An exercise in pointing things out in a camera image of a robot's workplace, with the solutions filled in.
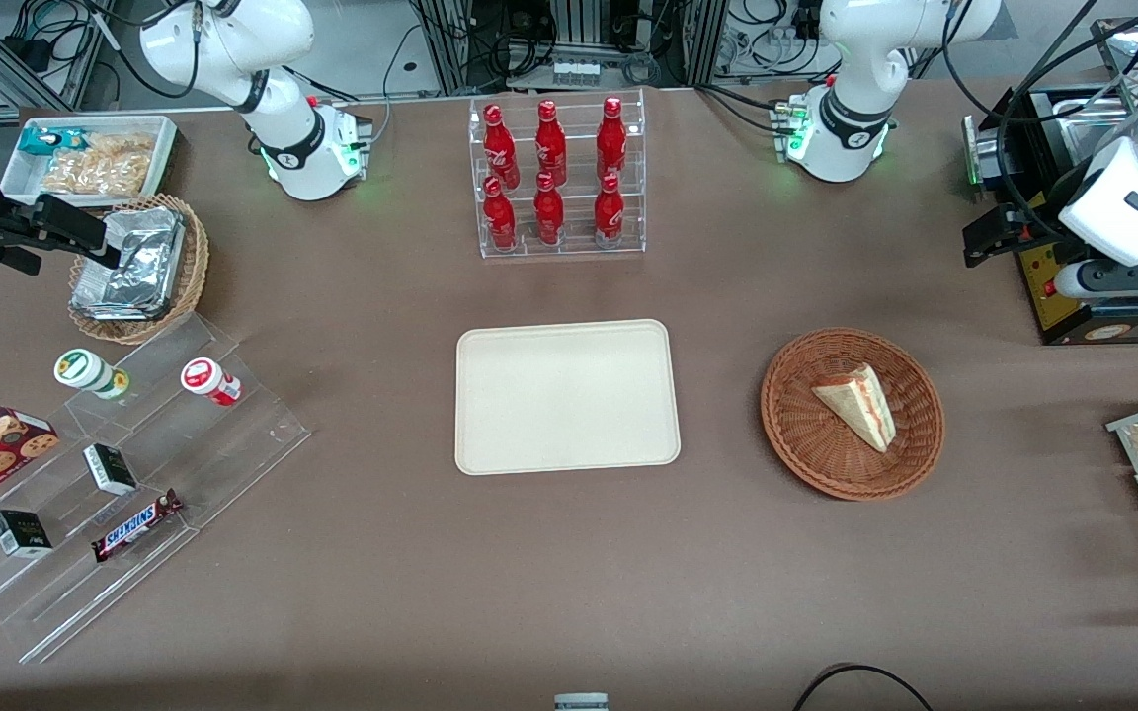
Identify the green lid white bottle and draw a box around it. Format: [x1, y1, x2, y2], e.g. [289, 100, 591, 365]
[53, 349, 131, 401]

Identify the silver foil pack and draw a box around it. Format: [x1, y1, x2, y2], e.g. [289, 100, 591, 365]
[101, 205, 186, 262]
[69, 237, 181, 323]

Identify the teal snack packet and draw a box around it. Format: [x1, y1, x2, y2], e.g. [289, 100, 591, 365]
[17, 125, 88, 158]

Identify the black cable loop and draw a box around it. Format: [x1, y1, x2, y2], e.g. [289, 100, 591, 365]
[790, 663, 936, 711]

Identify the clear acrylic bottle rack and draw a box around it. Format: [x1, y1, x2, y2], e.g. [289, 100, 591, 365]
[467, 88, 648, 261]

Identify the light wicker basket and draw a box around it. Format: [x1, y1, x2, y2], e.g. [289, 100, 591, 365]
[67, 193, 210, 346]

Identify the black food warmer machine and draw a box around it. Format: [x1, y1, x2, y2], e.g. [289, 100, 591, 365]
[961, 18, 1138, 346]

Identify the red soda bottle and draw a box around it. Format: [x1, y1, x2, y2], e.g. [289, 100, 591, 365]
[534, 100, 568, 188]
[482, 177, 519, 252]
[596, 97, 629, 183]
[533, 172, 566, 247]
[594, 174, 626, 249]
[483, 104, 521, 191]

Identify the triangular sandwich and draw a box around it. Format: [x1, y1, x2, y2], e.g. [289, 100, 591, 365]
[812, 364, 898, 454]

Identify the snickers chocolate bar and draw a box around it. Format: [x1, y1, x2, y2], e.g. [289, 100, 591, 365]
[91, 488, 184, 564]

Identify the beige plastic tray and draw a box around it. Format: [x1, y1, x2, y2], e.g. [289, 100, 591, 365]
[454, 318, 682, 477]

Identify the aluminium equipment rack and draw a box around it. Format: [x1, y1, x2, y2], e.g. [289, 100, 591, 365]
[413, 0, 760, 96]

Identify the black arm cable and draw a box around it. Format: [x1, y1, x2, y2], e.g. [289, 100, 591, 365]
[941, 0, 1138, 244]

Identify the clear acrylic stepped stand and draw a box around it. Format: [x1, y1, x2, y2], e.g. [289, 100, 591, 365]
[0, 313, 312, 666]

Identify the brown wicker basket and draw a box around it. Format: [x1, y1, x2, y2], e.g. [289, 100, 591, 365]
[761, 327, 946, 502]

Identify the red lid white bottle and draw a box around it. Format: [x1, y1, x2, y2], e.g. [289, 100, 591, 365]
[180, 356, 243, 408]

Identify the steel warmer pan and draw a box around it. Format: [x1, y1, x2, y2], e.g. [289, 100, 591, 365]
[1051, 95, 1138, 167]

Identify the white rectangular snack tray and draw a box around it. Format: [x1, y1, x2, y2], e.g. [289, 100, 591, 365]
[0, 115, 179, 207]

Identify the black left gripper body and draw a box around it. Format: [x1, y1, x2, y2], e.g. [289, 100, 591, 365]
[1020, 161, 1094, 245]

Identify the small black box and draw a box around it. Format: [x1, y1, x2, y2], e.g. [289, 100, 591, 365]
[82, 442, 139, 497]
[0, 509, 54, 560]

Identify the clear bag of crackers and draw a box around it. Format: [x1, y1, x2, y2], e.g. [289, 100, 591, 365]
[40, 150, 151, 198]
[85, 132, 156, 161]

